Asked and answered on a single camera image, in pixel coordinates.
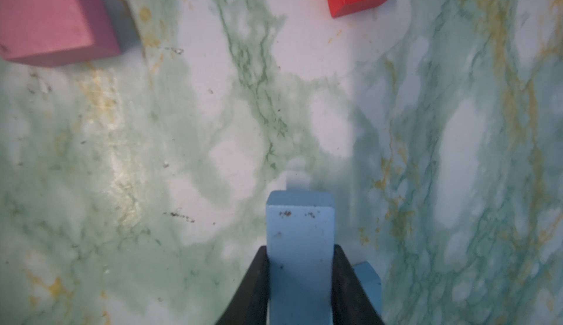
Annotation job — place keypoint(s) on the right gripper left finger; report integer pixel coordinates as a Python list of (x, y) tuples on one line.
[(249, 304)]

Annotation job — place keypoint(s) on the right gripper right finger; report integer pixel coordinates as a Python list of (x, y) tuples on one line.
[(349, 301)]

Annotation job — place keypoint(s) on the light blue block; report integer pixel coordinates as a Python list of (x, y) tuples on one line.
[(300, 229), (371, 284)]

